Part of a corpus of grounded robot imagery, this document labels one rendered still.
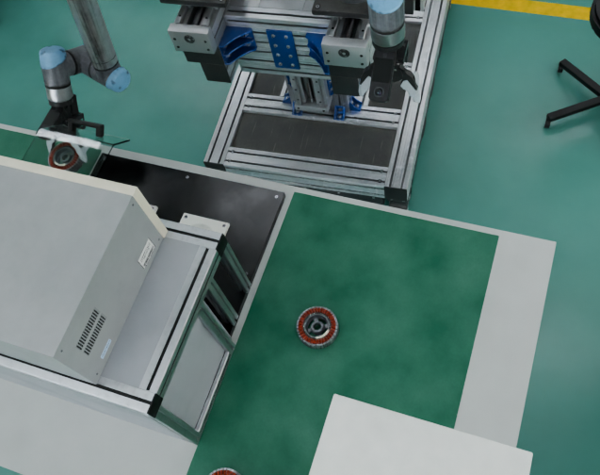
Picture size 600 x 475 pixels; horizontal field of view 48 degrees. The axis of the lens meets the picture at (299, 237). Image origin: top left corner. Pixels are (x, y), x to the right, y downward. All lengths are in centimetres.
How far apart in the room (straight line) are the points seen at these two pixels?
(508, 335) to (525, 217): 108
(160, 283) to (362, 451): 61
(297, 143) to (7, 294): 161
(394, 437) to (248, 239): 88
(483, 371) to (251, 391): 60
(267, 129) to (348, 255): 109
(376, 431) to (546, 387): 138
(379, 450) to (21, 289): 78
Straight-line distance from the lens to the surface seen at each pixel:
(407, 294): 187
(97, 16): 200
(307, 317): 183
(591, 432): 261
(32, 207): 157
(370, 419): 131
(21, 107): 374
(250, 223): 200
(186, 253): 161
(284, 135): 285
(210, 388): 184
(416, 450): 130
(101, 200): 151
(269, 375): 184
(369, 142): 278
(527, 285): 191
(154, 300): 159
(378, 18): 147
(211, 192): 209
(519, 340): 185
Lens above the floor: 249
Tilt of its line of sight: 62 degrees down
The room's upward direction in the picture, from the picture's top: 19 degrees counter-clockwise
